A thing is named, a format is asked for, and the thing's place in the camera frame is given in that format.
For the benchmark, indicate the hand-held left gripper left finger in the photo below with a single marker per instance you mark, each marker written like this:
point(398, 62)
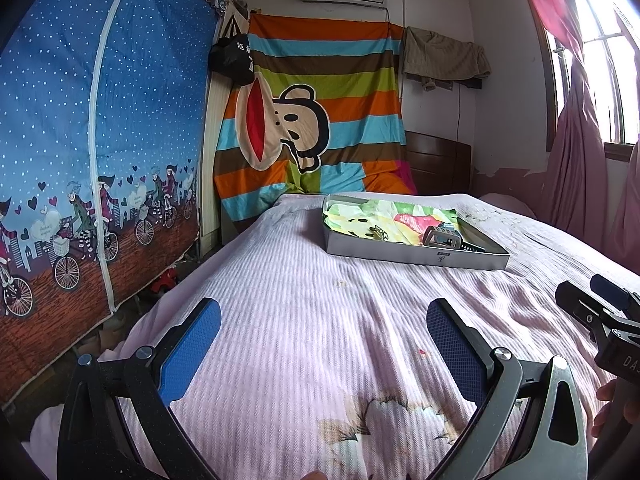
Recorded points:
point(192, 350)

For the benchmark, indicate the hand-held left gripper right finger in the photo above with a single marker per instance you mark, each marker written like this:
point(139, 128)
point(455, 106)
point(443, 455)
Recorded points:
point(452, 350)

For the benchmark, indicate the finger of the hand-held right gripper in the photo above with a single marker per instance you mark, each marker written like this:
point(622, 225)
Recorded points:
point(612, 287)
point(580, 302)

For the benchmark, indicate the grey shallow box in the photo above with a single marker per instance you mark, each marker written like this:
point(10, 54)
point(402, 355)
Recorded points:
point(425, 256)

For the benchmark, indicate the black hair clip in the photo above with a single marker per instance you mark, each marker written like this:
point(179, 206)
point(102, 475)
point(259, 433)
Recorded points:
point(474, 247)

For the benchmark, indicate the person's right hand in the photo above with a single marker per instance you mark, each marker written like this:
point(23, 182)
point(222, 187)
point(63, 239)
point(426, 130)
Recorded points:
point(602, 405)

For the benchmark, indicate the red toy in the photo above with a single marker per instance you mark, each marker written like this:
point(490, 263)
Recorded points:
point(165, 282)

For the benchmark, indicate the pink striped bed sheet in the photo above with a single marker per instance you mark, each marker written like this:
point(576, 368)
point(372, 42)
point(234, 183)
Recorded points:
point(300, 335)

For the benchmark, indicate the pink curtain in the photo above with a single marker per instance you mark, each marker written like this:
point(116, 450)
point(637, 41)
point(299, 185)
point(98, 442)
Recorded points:
point(580, 170)

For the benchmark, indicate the pink pillow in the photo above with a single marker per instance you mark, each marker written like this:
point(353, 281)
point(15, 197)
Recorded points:
point(507, 202)

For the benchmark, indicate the colourful cartoon printed lining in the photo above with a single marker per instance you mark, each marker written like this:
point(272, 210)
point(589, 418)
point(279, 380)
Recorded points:
point(395, 222)

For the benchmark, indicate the dark wooden headboard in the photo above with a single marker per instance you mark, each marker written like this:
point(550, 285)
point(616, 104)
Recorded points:
point(440, 162)

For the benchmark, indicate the window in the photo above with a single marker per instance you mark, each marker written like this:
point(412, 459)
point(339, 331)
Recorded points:
point(600, 60)

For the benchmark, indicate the blue bicycle print wardrobe cover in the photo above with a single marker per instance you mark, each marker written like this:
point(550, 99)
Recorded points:
point(90, 135)

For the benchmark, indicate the striped monkey print blanket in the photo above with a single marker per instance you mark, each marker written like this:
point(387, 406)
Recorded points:
point(320, 110)

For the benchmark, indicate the khaki hanging garment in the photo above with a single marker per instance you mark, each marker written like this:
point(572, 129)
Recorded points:
point(445, 55)

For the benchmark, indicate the black tote bag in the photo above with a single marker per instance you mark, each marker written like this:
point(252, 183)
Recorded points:
point(232, 57)

